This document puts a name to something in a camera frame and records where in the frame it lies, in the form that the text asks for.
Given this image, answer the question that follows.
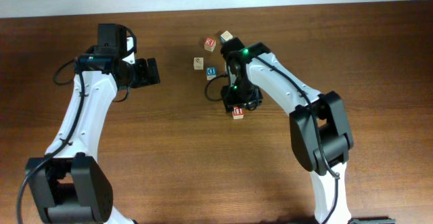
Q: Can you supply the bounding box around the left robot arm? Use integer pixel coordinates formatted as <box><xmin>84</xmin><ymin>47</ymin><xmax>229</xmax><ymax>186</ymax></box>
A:
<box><xmin>16</xmin><ymin>24</ymin><xmax>160</xmax><ymax>223</ymax></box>

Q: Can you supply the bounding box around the red letter U block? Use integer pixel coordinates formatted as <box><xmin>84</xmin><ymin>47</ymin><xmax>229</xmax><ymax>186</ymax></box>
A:
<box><xmin>232</xmin><ymin>106</ymin><xmax>244</xmax><ymax>120</ymax></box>

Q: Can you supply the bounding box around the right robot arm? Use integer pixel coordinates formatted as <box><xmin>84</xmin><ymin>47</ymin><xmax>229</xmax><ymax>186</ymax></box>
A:
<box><xmin>221</xmin><ymin>38</ymin><xmax>354</xmax><ymax>223</ymax></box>

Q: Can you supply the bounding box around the wooden block blue side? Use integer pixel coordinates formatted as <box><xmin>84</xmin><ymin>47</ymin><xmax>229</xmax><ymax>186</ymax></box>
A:
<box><xmin>220</xmin><ymin>30</ymin><xmax>233</xmax><ymax>44</ymax></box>

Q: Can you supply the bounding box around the red number three block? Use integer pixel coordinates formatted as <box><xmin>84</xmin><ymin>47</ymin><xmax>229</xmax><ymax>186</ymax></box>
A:
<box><xmin>204</xmin><ymin>37</ymin><xmax>217</xmax><ymax>52</ymax></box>

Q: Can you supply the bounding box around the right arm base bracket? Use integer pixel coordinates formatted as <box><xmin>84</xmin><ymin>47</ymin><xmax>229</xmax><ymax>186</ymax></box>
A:
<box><xmin>348</xmin><ymin>218</ymin><xmax>396</xmax><ymax>224</ymax></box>

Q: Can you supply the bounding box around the wooden block brown picture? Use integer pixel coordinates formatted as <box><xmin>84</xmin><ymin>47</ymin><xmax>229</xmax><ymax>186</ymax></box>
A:
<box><xmin>193</xmin><ymin>58</ymin><xmax>204</xmax><ymax>70</ymax></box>

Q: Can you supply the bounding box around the blue letter D block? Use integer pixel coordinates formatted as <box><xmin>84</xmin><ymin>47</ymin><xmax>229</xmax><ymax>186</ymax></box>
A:
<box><xmin>206</xmin><ymin>67</ymin><xmax>217</xmax><ymax>81</ymax></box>

